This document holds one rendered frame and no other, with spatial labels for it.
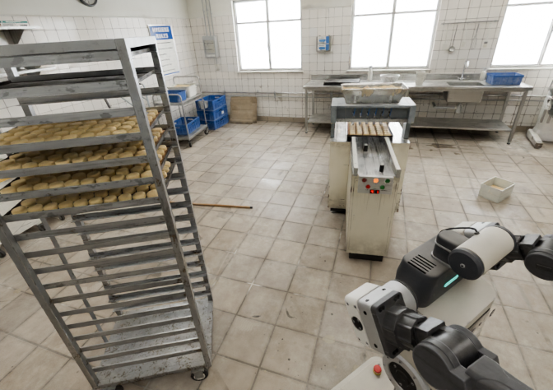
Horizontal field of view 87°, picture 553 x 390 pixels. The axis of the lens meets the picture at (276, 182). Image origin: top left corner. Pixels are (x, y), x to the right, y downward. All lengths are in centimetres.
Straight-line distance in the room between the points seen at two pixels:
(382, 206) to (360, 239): 36
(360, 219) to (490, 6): 455
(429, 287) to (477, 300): 16
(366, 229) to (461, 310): 165
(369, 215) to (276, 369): 126
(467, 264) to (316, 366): 149
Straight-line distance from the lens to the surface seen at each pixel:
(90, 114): 120
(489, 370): 66
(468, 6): 614
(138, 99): 111
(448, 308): 90
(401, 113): 292
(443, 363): 65
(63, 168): 131
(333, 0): 611
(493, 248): 80
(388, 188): 227
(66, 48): 115
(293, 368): 209
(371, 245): 260
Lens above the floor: 182
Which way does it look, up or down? 28 degrees down
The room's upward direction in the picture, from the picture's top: 3 degrees counter-clockwise
